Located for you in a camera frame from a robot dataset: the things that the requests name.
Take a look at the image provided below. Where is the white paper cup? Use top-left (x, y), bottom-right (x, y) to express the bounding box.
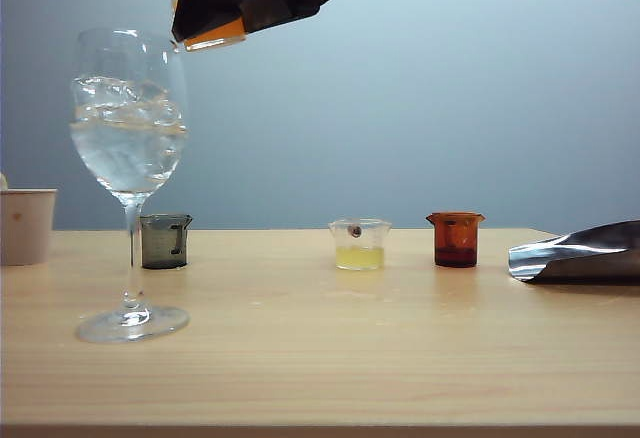
top-left (0, 187), bottom-right (60, 267)

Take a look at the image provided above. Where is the clear measuring cup orange juice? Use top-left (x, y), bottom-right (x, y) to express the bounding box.
top-left (153, 0), bottom-right (250, 54)

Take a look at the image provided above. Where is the clear measuring cup yellow juice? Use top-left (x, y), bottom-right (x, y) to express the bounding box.
top-left (328, 217), bottom-right (395, 272)

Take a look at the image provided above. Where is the amber measuring cup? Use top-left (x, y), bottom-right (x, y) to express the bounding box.
top-left (425, 211), bottom-right (487, 268)

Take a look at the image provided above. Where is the clear stemmed wine glass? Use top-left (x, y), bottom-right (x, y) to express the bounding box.
top-left (68, 27), bottom-right (191, 345)

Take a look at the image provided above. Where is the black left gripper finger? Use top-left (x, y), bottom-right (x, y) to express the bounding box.
top-left (172, 0), bottom-right (254, 42)
top-left (239, 0), bottom-right (297, 34)

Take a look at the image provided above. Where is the silver metal scoop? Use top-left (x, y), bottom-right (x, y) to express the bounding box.
top-left (508, 219), bottom-right (640, 285)

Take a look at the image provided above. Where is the grey smoked measuring cup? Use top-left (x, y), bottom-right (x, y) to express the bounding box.
top-left (138, 214), bottom-right (195, 271)

